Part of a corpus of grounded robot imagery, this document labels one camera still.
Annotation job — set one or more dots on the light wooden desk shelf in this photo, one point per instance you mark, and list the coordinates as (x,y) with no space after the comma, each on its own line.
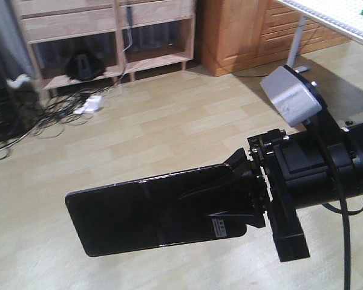
(128,36)

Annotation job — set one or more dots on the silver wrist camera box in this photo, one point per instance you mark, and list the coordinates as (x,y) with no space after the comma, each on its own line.
(293,96)

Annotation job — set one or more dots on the white table with legs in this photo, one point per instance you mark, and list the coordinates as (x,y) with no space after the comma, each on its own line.
(343,17)

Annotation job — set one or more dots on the white power strip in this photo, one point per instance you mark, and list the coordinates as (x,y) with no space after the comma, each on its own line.
(91,105)

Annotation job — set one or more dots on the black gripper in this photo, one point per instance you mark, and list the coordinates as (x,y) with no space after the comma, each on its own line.
(298,177)

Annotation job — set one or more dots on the black round device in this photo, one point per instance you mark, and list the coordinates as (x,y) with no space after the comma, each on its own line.
(83,65)

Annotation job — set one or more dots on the black smartphone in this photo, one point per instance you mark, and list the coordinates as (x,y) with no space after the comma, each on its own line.
(147,213)

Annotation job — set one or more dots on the orange wooden cabinet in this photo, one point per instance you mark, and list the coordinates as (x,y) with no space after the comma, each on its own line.
(235,35)

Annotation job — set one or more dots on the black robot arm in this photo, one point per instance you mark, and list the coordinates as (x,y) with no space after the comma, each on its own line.
(342,151)

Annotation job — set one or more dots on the grey green curtain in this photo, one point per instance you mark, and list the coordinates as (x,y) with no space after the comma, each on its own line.
(13,48)

